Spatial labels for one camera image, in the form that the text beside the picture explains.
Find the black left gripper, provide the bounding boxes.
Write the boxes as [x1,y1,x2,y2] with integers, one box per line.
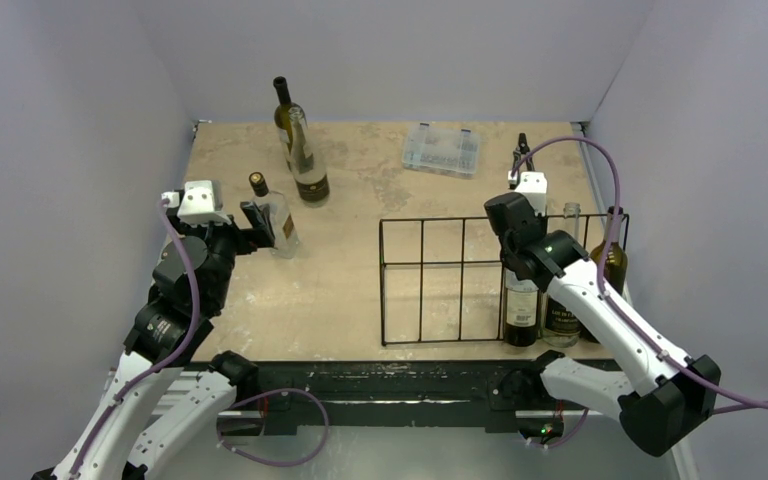
[169,199,273,309]

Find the square clear liquor bottle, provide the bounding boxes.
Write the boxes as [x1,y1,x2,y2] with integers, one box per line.
[248,172,300,259]

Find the tall clear glass bottle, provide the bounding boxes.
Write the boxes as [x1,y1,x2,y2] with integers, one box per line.
[288,106,330,207]

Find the green wine bottle front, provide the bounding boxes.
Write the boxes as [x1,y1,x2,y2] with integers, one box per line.
[502,268,540,347]

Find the green wine bottle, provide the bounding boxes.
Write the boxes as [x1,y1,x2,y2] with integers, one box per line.
[502,268,540,347]
[273,76,307,169]
[590,206,629,296]

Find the clear wine bottle dark label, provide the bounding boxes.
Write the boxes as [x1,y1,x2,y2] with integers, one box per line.
[540,202,584,350]

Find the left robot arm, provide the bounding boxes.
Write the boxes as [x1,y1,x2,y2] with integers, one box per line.
[33,195,274,479]

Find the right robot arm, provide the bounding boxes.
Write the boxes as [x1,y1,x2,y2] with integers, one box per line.
[484,191,722,457]

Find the green wine bottle back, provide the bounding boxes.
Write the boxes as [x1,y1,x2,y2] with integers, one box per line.
[273,76,307,169]

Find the clear plastic organizer box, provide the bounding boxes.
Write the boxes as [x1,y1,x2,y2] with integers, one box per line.
[402,123,481,179]

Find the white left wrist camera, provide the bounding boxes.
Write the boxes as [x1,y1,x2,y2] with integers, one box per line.
[160,180,231,227]

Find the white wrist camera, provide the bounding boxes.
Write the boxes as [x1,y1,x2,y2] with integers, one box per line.
[508,171,548,217]
[160,180,231,227]

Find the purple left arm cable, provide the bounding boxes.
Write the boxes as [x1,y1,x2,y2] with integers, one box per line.
[69,198,201,478]

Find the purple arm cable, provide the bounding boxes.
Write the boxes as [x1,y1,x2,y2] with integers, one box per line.
[509,135,768,413]
[69,198,201,478]

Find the metal corner bracket left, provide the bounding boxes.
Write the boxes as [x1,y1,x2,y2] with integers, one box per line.
[192,119,213,139]

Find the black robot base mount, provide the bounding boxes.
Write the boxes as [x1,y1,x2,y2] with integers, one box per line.
[171,357,587,439]

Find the black wire wine rack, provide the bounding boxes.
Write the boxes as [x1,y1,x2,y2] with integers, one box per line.
[377,213,630,348]

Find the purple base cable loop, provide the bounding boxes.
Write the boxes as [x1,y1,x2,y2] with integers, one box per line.
[216,388,332,469]

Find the black handled pliers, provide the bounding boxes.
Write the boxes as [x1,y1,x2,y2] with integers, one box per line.
[513,132,536,172]

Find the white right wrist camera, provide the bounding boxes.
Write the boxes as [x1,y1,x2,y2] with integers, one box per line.
[508,171,548,217]

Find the aluminium frame rail right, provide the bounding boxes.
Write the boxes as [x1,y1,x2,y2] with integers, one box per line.
[570,122,622,213]

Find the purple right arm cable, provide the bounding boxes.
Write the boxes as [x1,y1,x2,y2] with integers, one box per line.
[509,135,768,413]

